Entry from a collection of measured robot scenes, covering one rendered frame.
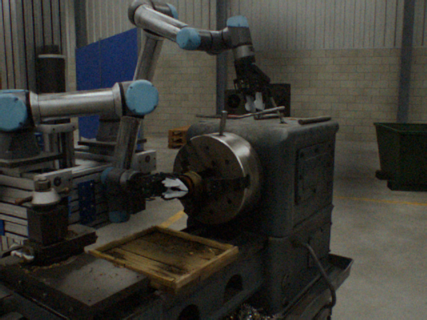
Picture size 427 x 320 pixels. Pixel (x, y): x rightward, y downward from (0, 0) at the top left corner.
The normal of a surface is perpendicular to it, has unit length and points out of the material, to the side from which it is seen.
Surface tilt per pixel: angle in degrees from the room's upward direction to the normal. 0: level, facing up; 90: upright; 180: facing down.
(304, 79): 90
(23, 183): 90
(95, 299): 0
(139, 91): 90
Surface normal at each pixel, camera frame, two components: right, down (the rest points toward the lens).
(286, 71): -0.35, 0.15
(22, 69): 0.88, 0.07
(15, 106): 0.19, 0.17
